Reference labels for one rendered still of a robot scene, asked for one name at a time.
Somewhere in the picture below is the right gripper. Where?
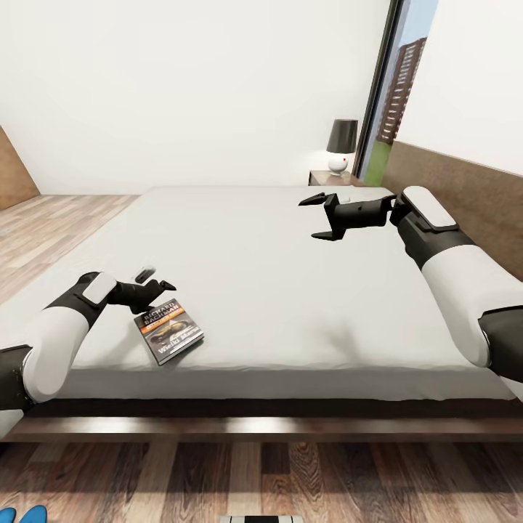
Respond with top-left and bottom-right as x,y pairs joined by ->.
299,192 -> 364,241

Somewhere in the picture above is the hardback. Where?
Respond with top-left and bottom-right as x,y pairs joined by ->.
134,299 -> 204,366

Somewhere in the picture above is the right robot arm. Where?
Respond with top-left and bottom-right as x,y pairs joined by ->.
299,186 -> 523,402

